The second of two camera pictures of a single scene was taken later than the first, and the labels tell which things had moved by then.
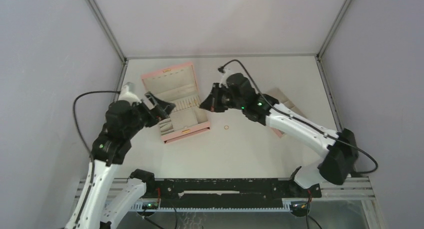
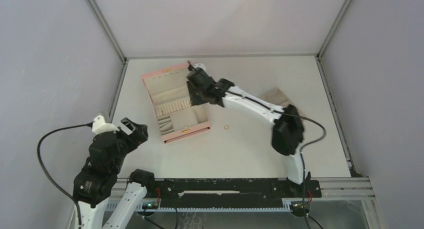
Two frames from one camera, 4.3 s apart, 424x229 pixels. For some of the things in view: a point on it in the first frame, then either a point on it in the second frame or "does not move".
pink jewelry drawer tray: [276, 93] does not move
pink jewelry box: [178, 85] does not move
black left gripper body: [142, 117] to [128, 143]
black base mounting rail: [230, 193] does not move
